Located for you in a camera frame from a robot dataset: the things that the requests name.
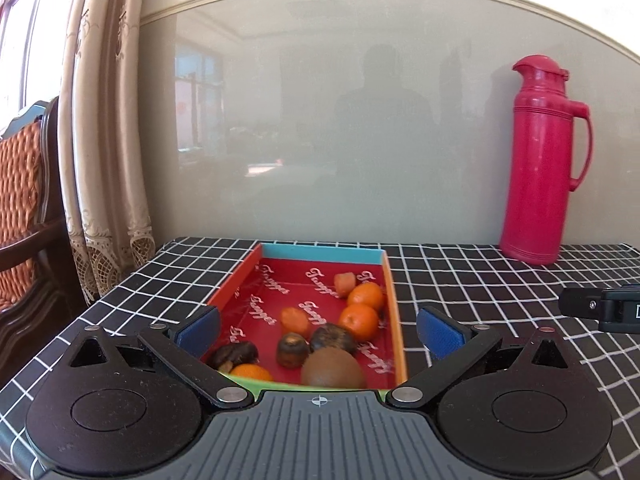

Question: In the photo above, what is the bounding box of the pink thermos jug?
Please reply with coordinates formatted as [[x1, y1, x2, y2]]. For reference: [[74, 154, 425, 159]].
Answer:
[[500, 55, 594, 266]]

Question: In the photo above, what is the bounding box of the brown kiwi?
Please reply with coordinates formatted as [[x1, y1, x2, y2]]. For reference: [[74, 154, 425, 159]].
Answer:
[[301, 349, 367, 390]]

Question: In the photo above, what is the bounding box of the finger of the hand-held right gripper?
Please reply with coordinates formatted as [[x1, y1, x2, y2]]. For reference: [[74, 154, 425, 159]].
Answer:
[[558, 286, 605, 319]]

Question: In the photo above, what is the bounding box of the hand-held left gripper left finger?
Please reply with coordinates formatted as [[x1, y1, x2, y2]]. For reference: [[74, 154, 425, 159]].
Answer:
[[67, 305, 256, 408]]

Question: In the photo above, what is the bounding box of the wooden chair orange cushion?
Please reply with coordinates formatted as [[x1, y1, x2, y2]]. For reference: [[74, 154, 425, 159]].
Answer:
[[0, 97, 86, 361]]

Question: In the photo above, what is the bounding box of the orange tangerine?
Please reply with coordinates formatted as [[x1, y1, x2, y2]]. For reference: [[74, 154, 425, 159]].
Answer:
[[230, 364, 274, 382], [346, 282, 386, 311], [338, 303, 380, 342]]

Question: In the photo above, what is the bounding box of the colourful cardboard box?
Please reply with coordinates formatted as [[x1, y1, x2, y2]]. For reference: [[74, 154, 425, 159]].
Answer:
[[200, 242, 410, 393]]

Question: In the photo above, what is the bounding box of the beige embroidered curtain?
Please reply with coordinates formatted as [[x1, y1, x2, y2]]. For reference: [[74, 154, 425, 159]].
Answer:
[[57, 0, 156, 306]]

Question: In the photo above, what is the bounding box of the black white checked tablecloth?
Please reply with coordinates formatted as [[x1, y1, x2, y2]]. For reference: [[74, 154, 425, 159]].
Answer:
[[0, 237, 640, 480]]

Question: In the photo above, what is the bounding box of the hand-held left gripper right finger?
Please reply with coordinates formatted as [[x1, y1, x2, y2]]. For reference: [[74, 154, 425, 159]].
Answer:
[[385, 306, 571, 408]]

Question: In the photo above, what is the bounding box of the window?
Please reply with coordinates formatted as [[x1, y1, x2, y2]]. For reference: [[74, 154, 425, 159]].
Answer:
[[0, 0, 76, 126]]

